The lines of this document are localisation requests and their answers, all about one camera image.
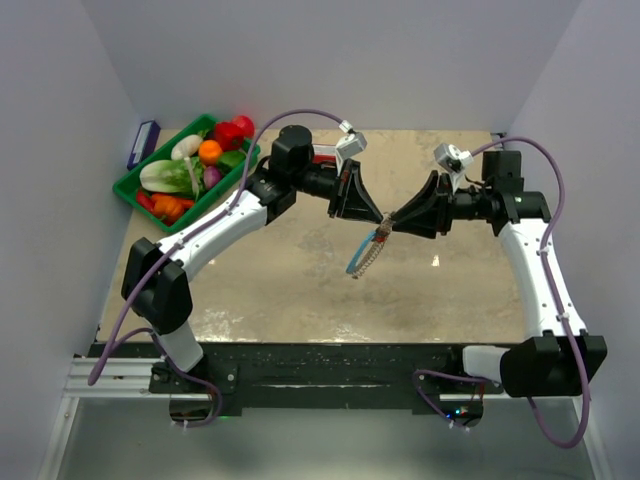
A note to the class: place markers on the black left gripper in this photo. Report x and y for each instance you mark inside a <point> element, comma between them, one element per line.
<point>355,204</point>

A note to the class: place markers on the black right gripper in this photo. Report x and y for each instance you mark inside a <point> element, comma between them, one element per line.
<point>430,211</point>

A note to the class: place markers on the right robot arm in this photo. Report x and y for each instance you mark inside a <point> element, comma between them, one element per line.
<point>558,356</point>

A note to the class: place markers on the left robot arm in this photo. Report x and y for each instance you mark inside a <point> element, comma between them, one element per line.
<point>157,275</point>

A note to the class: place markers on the red rectangular box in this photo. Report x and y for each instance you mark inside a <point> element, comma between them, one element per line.
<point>324,154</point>

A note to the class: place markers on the green bell pepper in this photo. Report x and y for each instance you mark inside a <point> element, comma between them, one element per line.
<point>230,160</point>

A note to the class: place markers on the red tomato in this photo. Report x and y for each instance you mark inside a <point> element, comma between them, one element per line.
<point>245,124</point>

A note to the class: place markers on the red bell pepper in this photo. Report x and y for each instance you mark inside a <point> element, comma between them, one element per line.
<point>228,135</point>

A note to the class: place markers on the purple onion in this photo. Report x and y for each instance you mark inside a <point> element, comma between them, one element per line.
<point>211,177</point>

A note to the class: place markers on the green leafy cabbage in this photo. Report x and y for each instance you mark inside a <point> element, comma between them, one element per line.
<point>183,177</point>

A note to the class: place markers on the white radish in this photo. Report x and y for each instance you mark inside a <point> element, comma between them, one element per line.
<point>186,147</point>

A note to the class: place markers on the small orange pepper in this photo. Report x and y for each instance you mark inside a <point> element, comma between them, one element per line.
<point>169,209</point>

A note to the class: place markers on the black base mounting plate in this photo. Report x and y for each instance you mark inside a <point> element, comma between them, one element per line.
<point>234,377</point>

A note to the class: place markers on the red chili pepper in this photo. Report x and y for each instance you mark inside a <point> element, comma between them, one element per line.
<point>145,201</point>

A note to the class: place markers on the purple box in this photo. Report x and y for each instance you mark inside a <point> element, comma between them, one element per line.
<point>144,143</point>

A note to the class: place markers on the green plastic tray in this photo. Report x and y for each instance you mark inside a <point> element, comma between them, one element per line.
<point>129,184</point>

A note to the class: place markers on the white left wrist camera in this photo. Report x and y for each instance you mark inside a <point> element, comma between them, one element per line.
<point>348,146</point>

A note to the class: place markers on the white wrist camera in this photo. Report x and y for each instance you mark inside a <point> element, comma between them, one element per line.
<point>348,146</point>
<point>454,162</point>

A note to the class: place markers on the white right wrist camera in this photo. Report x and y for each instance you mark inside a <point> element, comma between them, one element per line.
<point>454,162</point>

